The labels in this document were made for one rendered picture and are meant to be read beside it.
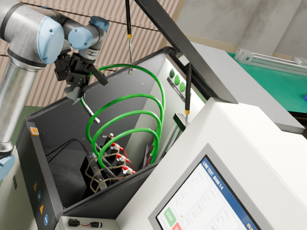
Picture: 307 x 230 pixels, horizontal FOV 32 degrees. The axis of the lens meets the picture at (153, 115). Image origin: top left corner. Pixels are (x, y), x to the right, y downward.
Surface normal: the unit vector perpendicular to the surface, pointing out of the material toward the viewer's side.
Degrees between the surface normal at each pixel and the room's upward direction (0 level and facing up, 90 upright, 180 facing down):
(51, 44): 82
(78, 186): 0
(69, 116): 90
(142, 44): 90
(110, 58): 90
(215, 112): 76
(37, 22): 37
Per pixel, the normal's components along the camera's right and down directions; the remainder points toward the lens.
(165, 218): -0.73, -0.35
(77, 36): -0.31, 0.29
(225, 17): 0.49, 0.55
